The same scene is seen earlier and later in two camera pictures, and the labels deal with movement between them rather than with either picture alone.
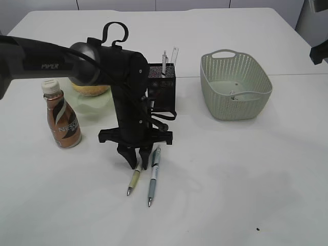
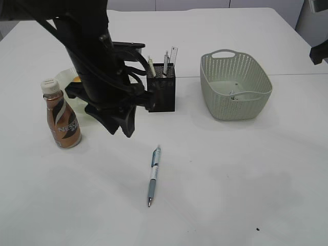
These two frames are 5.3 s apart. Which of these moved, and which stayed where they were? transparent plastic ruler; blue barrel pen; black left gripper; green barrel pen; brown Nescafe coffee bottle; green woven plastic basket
Moved: green barrel pen; black left gripper
Stayed: brown Nescafe coffee bottle; transparent plastic ruler; blue barrel pen; green woven plastic basket
